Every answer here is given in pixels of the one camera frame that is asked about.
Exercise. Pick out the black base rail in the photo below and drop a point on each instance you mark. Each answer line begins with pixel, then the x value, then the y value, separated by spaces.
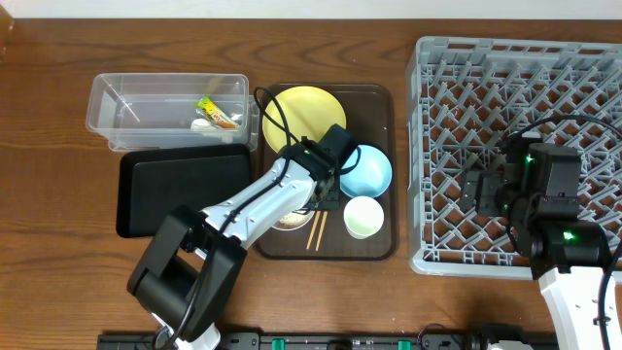
pixel 254 341

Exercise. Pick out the rice grains food waste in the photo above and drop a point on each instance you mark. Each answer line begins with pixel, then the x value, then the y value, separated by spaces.
pixel 294 220

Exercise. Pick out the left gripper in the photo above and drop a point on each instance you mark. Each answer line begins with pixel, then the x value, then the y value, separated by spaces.
pixel 326 190

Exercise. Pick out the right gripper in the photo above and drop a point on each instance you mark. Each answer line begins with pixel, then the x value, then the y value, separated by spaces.
pixel 492 184

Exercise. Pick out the brown serving tray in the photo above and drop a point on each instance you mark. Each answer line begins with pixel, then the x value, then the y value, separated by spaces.
pixel 370 118

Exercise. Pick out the clear plastic bin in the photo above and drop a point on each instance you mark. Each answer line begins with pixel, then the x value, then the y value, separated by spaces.
pixel 138 111

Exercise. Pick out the grey dishwasher rack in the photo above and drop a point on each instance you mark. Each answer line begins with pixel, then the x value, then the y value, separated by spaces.
pixel 463 96

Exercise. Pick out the white tissue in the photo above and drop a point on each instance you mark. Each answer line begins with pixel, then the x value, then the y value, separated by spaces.
pixel 201 125

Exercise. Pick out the left wooden chopstick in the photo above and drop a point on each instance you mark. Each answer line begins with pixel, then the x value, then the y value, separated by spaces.
pixel 313 229

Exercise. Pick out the white bowl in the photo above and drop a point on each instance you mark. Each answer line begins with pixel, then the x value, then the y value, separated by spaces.
pixel 301 211

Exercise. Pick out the wooden chopstick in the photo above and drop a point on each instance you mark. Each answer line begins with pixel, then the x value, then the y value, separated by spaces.
pixel 313 229
pixel 321 230

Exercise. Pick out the light blue bowl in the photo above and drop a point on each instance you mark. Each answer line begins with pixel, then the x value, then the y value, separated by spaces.
pixel 367 172

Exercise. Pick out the black plastic bin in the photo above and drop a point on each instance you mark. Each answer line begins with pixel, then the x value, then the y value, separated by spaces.
pixel 152 183

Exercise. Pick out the white cup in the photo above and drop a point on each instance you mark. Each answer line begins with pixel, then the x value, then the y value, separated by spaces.
pixel 363 217

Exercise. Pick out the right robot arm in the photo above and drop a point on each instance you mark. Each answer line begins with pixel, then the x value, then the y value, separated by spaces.
pixel 569 258

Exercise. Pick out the green yellow snack wrapper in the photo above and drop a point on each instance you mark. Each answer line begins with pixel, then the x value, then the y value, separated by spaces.
pixel 214 114

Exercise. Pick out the right wooden chopstick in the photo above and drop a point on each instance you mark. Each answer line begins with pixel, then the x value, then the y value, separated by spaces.
pixel 321 230

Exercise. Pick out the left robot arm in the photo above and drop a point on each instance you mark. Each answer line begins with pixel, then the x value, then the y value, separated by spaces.
pixel 190 267

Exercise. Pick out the yellow plate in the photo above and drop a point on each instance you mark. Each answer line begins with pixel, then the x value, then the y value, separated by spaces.
pixel 310 112

